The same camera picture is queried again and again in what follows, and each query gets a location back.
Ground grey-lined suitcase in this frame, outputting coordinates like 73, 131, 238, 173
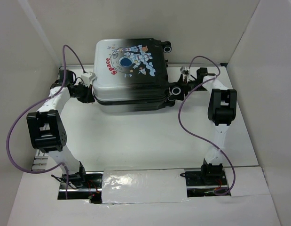
93, 38, 184, 113

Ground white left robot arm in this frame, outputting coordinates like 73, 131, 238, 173
26, 70, 95, 188

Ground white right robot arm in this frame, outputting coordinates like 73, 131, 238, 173
178, 68, 237, 185

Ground white taped cover sheet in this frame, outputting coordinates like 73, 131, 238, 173
102, 169, 188, 204

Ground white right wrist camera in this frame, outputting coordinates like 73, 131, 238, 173
180, 66, 190, 79

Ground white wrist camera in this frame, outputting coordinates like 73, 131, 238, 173
180, 66, 190, 79
81, 72, 97, 87

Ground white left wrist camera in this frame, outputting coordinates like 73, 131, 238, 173
81, 72, 97, 87

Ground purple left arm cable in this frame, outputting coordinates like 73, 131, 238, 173
6, 44, 89, 200

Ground aluminium frame rail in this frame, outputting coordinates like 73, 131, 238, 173
31, 150, 48, 171

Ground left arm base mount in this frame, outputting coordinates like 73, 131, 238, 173
67, 171, 103, 204

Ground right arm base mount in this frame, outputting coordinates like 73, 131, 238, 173
180, 170, 229, 198

